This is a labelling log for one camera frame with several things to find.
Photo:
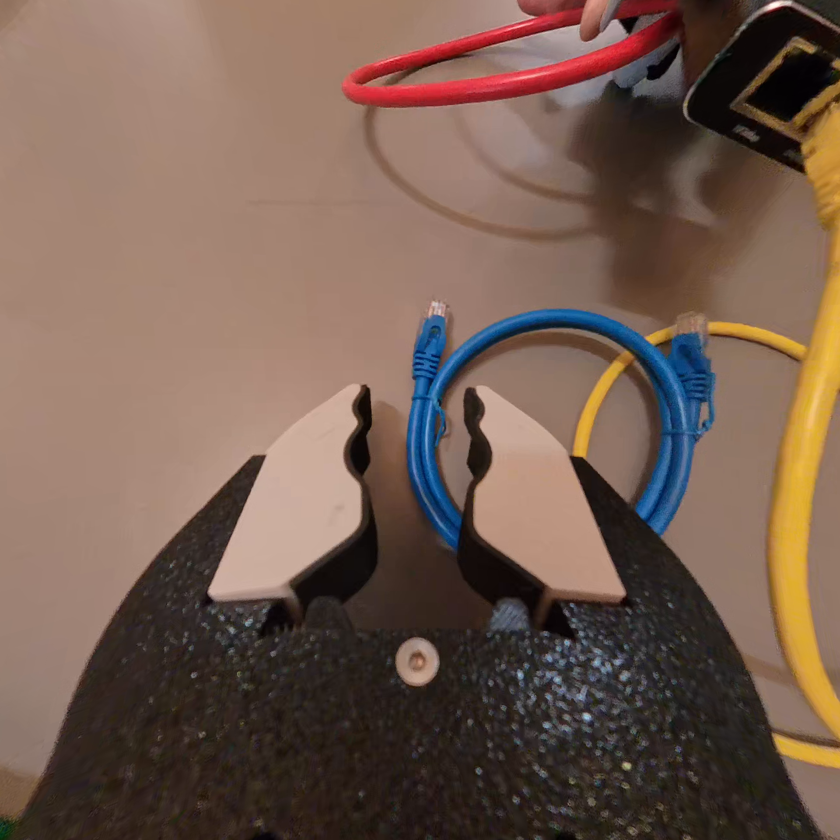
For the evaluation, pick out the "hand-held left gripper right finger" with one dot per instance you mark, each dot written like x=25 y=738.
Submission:
x=545 y=512

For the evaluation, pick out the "person's right hand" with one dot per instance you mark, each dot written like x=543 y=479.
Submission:
x=591 y=13

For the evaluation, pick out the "black ethernet splitter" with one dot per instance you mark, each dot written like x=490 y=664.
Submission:
x=761 y=79

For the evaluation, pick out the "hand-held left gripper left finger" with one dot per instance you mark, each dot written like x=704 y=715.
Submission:
x=295 y=512

